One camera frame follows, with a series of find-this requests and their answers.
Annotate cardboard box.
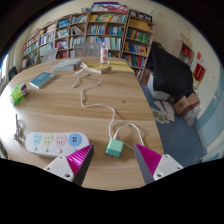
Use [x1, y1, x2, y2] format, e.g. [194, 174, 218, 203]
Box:
[173, 92, 201, 117]

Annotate green charger block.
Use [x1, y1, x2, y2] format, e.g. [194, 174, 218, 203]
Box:
[105, 138, 125, 159]

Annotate white box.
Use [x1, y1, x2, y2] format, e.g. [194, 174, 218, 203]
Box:
[146, 73, 171, 101]

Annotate white power strip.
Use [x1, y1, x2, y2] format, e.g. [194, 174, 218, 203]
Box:
[25, 131, 91, 158]

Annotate green plastic bag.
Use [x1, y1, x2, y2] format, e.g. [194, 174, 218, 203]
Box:
[9, 83, 25, 106]

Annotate red wall hanging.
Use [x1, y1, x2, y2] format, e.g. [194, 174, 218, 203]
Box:
[193, 63, 207, 83]

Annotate white cable with connector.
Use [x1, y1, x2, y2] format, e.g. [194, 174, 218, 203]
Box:
[72, 62, 92, 89]

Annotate teal book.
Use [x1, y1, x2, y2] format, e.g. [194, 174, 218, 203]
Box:
[29, 71, 57, 90]

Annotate yellow book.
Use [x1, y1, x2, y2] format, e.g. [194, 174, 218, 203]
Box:
[85, 62, 112, 75]

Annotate yellow folder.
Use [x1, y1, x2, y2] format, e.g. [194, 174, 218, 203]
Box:
[108, 59, 135, 74]

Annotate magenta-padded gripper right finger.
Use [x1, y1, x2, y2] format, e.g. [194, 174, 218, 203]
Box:
[133, 143, 184, 186]

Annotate papers on floor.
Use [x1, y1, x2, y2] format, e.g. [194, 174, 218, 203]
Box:
[151, 99, 175, 125]

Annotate white bottle with red label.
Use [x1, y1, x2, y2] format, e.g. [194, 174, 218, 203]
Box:
[99, 37, 110, 65]

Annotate dark chair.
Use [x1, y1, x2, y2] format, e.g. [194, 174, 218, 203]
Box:
[8, 66, 19, 81]

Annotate grey mesh chair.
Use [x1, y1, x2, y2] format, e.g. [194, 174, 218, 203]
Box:
[73, 42, 102, 58]

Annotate wooden bookshelf unit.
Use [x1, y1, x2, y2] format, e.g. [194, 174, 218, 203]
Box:
[20, 1, 156, 79]

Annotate black cloth cover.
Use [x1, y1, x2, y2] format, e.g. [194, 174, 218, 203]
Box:
[145, 41, 194, 99]

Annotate white power strip cord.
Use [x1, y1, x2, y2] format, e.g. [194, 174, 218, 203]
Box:
[12, 113, 28, 144]

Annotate small wall shelf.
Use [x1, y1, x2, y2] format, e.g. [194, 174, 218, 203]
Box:
[173, 39, 194, 67]

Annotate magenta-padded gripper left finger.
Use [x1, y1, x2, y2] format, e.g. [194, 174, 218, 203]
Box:
[43, 143, 95, 187]

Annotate window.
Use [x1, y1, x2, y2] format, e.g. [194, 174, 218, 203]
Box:
[0, 54, 8, 83]

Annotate grey book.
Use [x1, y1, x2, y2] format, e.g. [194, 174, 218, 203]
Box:
[51, 58, 83, 73]

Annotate white charger cable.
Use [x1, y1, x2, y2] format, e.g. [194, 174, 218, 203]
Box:
[79, 74, 145, 151]

